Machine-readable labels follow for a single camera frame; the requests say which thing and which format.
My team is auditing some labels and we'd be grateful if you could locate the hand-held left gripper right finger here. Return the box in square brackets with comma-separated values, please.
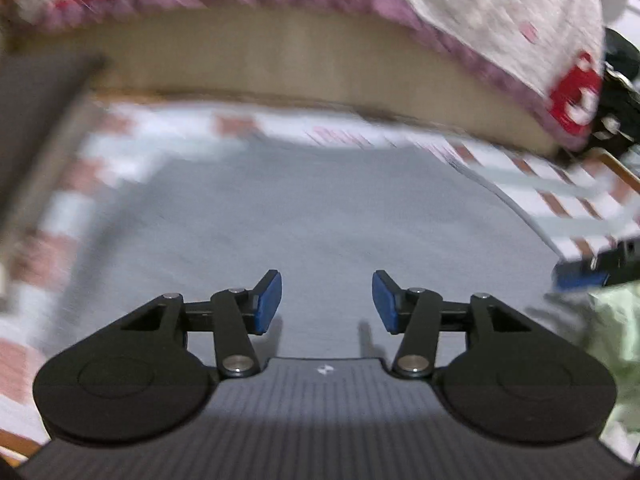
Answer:
[371, 269, 536, 380]

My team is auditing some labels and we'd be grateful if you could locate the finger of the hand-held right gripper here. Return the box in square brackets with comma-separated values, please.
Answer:
[551, 240, 640, 291]

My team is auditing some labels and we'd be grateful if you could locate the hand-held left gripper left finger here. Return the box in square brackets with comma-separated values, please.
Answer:
[117, 269, 283, 380]

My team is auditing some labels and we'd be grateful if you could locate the grey knit sweater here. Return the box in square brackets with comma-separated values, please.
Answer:
[65, 145, 563, 361]

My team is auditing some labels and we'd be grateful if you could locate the light green cloth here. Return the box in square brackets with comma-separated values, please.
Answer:
[580, 282, 640, 433]

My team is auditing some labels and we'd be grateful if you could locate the checkered mat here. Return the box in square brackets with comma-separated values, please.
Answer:
[0, 95, 640, 456]

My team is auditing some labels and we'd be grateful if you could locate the dark object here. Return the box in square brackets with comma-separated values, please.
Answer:
[592, 27, 640, 153]

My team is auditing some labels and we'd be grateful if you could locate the floral quilted bedspread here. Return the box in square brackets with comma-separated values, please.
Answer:
[0, 0, 608, 151]

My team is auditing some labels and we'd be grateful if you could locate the dark folded garment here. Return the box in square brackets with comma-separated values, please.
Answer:
[0, 52, 108, 241]

